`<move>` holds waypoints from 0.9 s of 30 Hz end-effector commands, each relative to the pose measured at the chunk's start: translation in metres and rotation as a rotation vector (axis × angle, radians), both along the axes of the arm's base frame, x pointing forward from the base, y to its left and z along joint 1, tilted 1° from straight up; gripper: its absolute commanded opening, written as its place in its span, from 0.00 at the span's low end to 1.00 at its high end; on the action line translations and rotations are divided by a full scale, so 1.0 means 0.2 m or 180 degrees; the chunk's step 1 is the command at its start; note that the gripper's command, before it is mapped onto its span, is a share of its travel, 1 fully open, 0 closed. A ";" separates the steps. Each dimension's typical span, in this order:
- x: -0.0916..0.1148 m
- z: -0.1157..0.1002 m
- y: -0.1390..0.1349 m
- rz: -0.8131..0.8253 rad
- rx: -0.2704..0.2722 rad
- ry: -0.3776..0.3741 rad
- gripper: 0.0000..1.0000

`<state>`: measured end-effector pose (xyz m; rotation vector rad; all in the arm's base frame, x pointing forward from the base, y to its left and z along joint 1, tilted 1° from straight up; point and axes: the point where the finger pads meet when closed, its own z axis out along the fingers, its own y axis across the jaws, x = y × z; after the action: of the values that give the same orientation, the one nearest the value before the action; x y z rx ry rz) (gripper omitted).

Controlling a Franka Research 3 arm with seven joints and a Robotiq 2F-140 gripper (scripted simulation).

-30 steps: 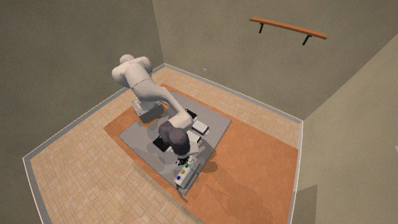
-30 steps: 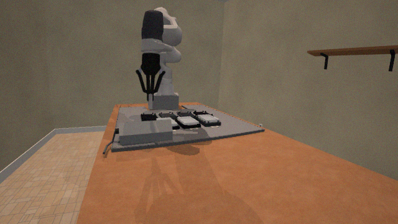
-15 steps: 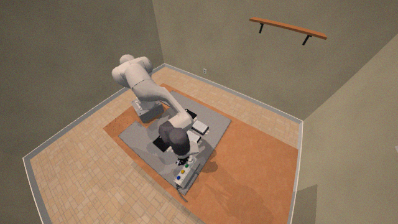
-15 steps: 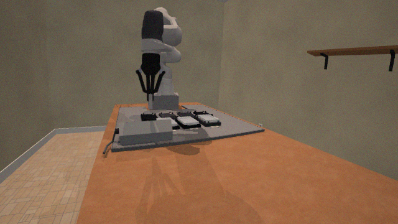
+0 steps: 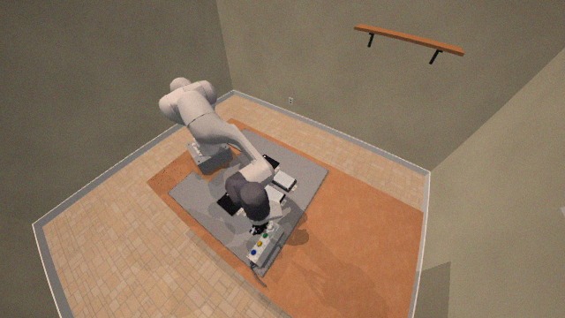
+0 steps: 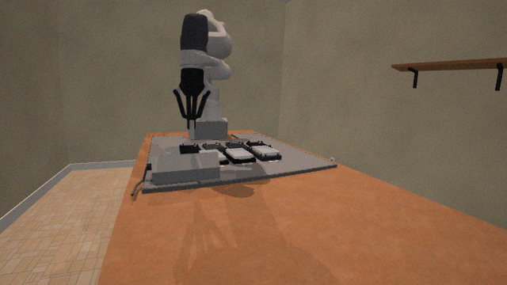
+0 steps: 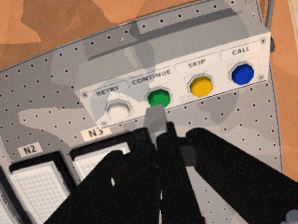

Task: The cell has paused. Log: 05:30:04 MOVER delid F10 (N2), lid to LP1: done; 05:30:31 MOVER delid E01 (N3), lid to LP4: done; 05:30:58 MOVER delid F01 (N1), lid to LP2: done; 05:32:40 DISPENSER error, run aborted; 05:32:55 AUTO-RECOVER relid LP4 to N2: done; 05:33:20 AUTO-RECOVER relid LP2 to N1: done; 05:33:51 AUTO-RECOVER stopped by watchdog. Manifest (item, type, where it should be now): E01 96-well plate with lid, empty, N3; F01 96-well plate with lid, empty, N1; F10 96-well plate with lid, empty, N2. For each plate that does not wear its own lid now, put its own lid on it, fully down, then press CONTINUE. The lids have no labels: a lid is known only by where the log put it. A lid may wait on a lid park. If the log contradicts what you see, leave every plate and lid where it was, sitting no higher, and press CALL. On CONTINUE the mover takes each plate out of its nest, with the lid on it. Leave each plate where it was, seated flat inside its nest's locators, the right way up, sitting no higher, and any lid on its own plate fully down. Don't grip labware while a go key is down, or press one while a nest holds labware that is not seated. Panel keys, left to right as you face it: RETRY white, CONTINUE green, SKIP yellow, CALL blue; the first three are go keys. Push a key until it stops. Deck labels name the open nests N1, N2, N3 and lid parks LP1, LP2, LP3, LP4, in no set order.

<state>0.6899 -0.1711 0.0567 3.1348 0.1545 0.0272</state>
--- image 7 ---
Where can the white button panel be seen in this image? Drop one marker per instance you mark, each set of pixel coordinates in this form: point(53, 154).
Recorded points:
point(207, 60)

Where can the grey perforated base plate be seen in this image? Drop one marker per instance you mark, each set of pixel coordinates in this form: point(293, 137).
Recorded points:
point(38, 102)

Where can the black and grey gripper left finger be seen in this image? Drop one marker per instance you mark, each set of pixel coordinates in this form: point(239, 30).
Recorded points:
point(137, 200)

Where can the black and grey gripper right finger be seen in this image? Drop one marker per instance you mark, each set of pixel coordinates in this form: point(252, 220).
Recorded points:
point(257, 192)

